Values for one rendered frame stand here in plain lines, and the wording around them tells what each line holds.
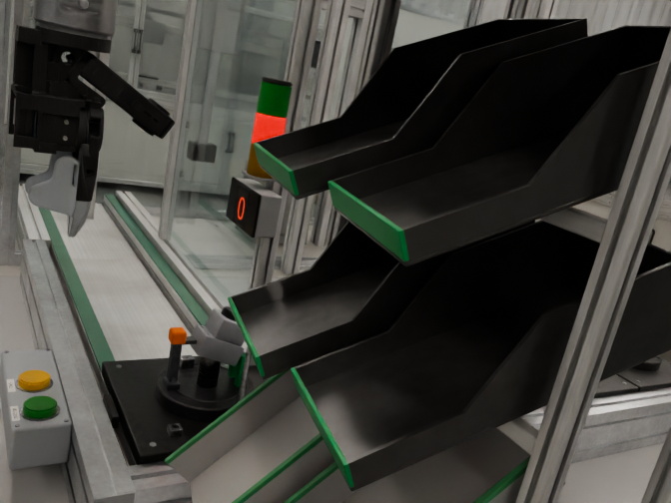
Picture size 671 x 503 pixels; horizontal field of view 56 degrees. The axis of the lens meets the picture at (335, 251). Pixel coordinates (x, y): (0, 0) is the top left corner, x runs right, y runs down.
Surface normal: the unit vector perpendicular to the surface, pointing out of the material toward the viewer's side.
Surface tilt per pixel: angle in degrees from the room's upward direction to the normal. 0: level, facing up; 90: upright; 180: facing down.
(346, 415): 25
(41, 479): 0
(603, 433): 90
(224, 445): 90
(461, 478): 45
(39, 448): 90
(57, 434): 90
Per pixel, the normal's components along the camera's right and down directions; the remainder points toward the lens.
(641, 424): 0.48, 0.33
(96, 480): 0.20, -0.94
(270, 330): -0.22, -0.89
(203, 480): -0.51, -0.73
